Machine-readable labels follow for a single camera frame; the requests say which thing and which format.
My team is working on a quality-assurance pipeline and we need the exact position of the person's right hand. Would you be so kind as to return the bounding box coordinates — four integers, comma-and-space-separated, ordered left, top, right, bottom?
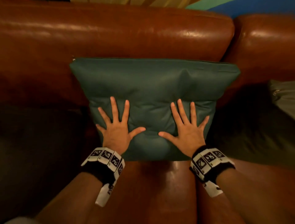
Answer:
158, 98, 210, 158

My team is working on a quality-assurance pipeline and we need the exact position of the person's left hand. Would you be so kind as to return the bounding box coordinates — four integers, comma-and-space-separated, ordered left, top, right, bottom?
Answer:
96, 96, 146, 155

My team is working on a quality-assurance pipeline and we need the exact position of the teal cushion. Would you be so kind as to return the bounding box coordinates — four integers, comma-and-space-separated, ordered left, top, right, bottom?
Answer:
69, 57, 241, 162

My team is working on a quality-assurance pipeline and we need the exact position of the grey cushion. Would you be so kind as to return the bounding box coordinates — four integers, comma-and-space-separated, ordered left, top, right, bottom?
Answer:
206, 79, 295, 168
0, 104, 92, 218

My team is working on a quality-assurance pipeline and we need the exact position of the brown leather sofa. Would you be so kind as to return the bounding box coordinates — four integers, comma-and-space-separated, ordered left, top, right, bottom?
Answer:
0, 0, 295, 224

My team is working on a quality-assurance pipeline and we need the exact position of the person's left forearm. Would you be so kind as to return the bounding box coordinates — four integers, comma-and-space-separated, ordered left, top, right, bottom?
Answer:
34, 172, 103, 224

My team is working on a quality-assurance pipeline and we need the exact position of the person's right forearm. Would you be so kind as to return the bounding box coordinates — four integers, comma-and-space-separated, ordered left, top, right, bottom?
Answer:
216, 168, 295, 224

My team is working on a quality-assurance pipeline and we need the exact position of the person's light shirt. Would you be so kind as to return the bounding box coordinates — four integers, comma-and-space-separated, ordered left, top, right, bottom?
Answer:
4, 216, 41, 224

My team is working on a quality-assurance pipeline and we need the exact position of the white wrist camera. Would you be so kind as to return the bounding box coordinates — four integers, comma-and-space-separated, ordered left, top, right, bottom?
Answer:
202, 180, 223, 198
95, 178, 117, 207

